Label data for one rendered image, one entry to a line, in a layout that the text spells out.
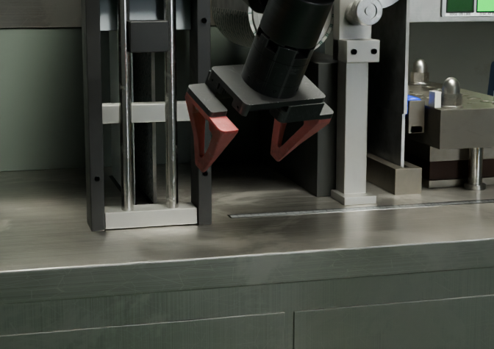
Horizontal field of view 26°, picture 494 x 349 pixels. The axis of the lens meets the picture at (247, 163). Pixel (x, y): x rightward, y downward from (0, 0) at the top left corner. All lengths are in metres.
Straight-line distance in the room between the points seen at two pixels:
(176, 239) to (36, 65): 0.58
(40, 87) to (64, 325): 0.63
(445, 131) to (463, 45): 2.93
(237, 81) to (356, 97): 0.55
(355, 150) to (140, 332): 0.45
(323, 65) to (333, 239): 0.32
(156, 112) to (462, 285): 0.46
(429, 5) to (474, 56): 2.52
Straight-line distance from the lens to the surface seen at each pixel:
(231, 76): 1.03
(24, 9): 1.82
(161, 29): 1.38
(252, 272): 1.29
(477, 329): 1.45
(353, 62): 1.52
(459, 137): 1.63
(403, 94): 1.63
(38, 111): 1.83
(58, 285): 1.25
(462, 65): 4.55
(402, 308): 1.40
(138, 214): 1.41
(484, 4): 2.03
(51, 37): 1.83
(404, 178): 1.63
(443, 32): 4.61
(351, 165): 1.56
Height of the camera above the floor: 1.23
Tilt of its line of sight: 10 degrees down
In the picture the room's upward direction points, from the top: straight up
